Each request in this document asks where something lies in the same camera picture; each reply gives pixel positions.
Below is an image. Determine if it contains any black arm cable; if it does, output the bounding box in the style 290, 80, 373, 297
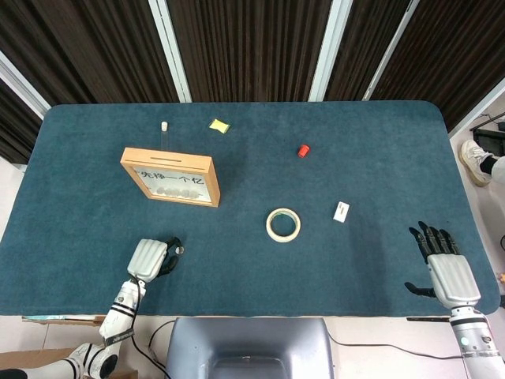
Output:
128, 276, 177, 374

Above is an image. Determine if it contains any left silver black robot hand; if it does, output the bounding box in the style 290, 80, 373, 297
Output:
126, 236, 183, 283

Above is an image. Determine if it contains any white partition post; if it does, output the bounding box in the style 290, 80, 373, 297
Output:
308, 0, 354, 102
0, 51, 51, 119
361, 0, 420, 100
148, 0, 193, 103

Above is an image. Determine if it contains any wooden frame coin bank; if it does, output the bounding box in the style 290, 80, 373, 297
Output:
120, 147, 221, 208

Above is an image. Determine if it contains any white sneaker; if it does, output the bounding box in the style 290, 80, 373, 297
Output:
460, 139, 494, 187

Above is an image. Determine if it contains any grey robot torso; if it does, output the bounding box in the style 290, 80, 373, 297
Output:
164, 317, 335, 379

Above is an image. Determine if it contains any white power adapter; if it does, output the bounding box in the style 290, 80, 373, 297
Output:
333, 201, 351, 223

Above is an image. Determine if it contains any flat cardboard sheet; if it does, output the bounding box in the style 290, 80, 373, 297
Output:
21, 314, 107, 327

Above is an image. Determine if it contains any blue velvet table cloth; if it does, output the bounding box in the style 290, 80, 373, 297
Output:
0, 100, 501, 319

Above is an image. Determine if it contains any thin floor cable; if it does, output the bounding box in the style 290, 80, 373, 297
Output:
325, 331, 465, 360

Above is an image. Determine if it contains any black tripod stand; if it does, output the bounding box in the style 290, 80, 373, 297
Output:
469, 112, 505, 157

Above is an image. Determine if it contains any beige masking tape roll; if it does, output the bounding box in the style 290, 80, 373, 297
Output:
265, 208, 302, 244

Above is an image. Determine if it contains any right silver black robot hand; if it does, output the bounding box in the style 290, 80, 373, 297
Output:
405, 220, 482, 309

